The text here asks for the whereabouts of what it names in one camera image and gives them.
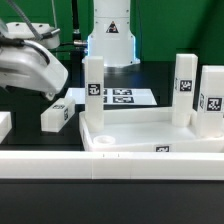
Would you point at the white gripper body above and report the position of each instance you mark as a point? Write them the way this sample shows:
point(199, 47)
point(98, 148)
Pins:
point(26, 68)

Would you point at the white desk top tray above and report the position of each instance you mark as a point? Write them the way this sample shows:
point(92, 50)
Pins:
point(147, 130)

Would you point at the printed fiducial marker sheet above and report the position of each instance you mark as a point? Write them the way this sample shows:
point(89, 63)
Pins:
point(117, 96)

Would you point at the white left obstacle block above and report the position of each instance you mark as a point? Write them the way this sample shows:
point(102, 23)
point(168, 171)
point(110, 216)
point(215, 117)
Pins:
point(5, 125)

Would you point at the white front obstacle bar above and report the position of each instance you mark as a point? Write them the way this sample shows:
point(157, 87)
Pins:
point(106, 165)

